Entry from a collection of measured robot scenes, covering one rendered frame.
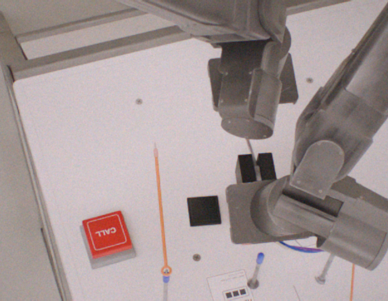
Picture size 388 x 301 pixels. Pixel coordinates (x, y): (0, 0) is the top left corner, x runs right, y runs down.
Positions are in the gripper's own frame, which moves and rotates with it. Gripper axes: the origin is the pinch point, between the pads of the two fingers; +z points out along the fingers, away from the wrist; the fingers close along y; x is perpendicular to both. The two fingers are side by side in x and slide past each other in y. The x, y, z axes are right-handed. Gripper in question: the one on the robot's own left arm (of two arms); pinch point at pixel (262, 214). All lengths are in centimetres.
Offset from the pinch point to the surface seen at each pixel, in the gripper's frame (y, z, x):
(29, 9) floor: -33, 98, 58
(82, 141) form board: -20.7, 12.9, 12.6
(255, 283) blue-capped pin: -1.2, 3.2, -8.1
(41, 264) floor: -38, 126, -2
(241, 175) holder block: -1.9, -0.2, 4.8
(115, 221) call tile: -17.3, 4.0, 1.2
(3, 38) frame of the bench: -36, 63, 41
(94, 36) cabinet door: -18, 48, 36
